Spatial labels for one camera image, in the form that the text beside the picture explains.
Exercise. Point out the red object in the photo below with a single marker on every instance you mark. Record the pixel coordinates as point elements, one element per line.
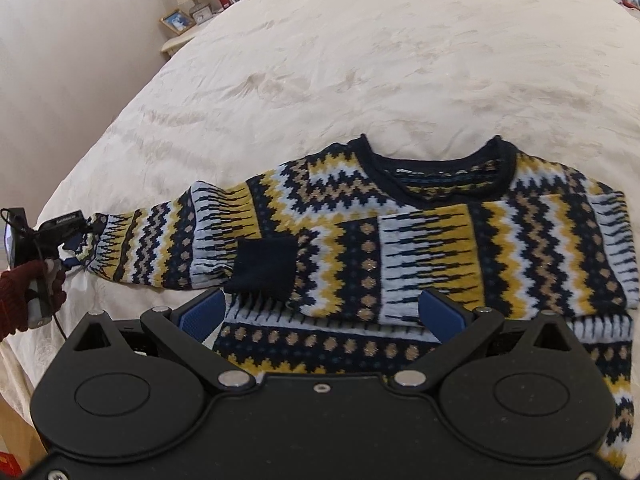
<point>9,464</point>

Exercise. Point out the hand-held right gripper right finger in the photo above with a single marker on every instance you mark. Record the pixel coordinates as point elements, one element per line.
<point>441,314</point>

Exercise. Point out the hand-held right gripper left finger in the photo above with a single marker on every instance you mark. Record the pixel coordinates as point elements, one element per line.
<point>202,314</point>

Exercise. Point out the navy yellow patterned knit sweater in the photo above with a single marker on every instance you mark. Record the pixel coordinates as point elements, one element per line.
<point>425,240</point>

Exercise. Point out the cream nightstand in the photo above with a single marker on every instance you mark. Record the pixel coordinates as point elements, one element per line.
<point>180,42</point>

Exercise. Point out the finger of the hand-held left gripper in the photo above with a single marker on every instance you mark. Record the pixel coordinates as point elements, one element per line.
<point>74,245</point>
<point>70,263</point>

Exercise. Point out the person's left hand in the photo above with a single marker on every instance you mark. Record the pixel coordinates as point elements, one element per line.
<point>17,295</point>

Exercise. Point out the small white clock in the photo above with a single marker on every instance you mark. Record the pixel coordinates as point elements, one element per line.
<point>202,13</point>

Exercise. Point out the cream bedspread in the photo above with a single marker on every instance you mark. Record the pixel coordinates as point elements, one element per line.
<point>380,60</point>

